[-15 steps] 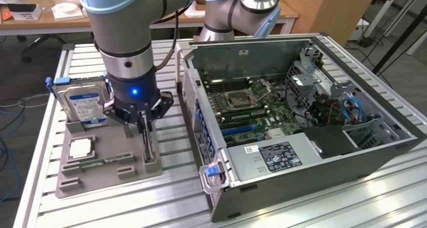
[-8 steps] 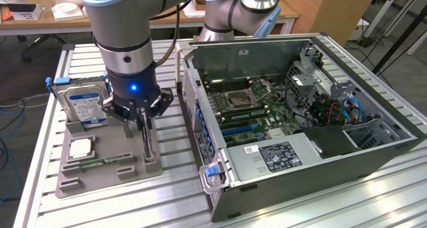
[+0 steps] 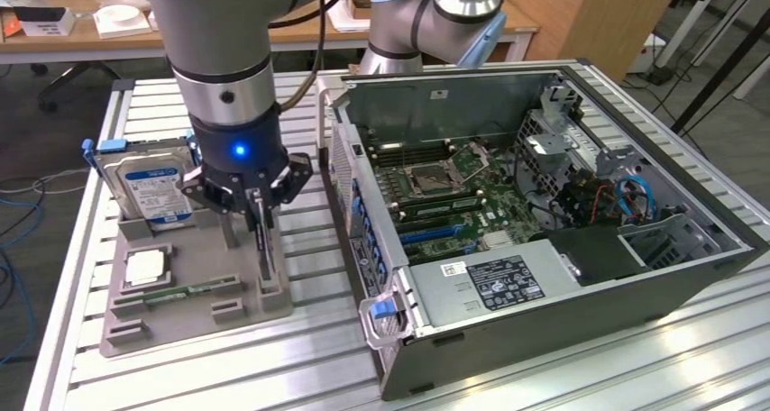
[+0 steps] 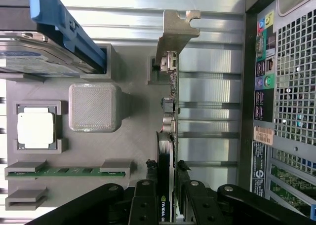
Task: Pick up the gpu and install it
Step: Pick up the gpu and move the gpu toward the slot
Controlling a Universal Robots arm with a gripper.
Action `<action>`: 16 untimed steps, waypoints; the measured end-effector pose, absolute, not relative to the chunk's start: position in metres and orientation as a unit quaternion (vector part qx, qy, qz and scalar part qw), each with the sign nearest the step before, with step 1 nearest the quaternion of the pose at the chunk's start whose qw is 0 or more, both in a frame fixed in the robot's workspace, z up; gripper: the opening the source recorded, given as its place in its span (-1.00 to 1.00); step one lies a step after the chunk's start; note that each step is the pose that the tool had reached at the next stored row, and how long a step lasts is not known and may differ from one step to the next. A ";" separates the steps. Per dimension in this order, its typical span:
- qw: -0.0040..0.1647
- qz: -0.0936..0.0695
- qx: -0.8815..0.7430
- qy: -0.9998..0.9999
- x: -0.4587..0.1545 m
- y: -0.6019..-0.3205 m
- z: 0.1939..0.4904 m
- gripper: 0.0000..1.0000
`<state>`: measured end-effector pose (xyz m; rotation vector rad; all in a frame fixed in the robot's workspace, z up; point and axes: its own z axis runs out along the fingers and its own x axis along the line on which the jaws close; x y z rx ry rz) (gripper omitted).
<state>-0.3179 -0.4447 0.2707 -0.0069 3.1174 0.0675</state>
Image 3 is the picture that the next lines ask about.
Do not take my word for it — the white floor box red dot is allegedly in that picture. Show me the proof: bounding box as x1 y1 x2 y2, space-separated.
625 32 669 77

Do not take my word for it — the grey power supply unit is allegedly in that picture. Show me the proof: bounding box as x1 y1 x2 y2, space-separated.
397 239 582 331

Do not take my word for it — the open dark grey PC case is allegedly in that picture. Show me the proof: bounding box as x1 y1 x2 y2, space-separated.
317 66 770 402

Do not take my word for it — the green loose RAM stick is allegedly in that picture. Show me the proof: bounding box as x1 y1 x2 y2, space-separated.
114 282 242 306

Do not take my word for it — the blue floor cable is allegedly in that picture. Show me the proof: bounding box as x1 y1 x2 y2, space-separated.
0 194 47 367

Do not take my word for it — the metal disk bay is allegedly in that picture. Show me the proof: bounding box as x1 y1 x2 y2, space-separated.
618 212 728 270

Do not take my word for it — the blue plastic disk caddy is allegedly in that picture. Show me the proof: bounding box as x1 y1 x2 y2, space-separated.
80 130 203 225

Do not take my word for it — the white box round insert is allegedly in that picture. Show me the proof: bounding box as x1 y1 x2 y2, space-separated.
92 4 152 40

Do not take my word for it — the metal drive cage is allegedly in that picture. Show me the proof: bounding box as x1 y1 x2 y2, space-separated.
517 81 640 194

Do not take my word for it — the white paper stack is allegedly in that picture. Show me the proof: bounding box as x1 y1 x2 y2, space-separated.
327 0 373 33

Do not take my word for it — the black tripod pole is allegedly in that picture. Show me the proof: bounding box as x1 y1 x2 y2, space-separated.
668 5 770 135

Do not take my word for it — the blue expansion slot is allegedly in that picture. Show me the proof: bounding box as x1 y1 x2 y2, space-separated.
398 224 469 245

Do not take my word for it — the wooden desk white frame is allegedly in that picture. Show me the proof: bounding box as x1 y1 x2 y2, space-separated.
0 0 176 68
263 0 542 77

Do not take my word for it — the silver chipset heat sink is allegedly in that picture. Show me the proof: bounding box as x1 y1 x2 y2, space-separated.
481 230 517 250

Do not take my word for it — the black chair base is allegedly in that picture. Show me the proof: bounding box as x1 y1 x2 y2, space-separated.
30 57 176 113

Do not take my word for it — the silver CPU chip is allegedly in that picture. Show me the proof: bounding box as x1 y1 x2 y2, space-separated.
126 251 168 286

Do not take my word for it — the wooden cabinet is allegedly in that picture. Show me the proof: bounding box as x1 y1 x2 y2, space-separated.
522 0 688 81

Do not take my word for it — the black wire bundle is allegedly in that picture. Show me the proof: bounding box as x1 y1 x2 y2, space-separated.
529 169 621 230

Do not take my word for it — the blue disk wire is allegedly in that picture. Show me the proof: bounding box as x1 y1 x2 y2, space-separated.
617 175 658 225

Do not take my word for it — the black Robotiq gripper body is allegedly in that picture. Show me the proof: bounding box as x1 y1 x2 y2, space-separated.
190 106 291 217

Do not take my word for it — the CPU socket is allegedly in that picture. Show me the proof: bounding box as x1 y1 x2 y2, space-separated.
403 160 469 200

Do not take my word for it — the green motherboard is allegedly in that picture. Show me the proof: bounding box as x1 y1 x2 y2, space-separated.
361 126 546 266

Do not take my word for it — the metal socket cover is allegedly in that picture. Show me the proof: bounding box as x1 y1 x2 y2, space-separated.
447 141 495 180

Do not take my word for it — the green graphics card black fan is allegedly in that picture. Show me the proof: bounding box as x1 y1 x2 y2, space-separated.
250 187 278 290

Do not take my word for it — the orange box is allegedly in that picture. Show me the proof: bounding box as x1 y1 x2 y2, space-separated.
0 10 23 42

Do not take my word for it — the white floor cable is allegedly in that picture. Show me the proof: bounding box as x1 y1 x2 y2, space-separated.
0 167 92 196

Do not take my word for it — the silver hard disk blue label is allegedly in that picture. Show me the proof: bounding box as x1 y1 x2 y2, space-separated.
99 153 198 232

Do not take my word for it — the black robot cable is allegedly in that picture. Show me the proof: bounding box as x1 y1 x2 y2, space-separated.
267 0 357 113

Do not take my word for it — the grey parts rack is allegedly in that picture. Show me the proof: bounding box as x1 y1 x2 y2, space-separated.
99 203 297 359

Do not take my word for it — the white box black lid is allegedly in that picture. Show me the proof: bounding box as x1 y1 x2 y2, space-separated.
12 6 78 38

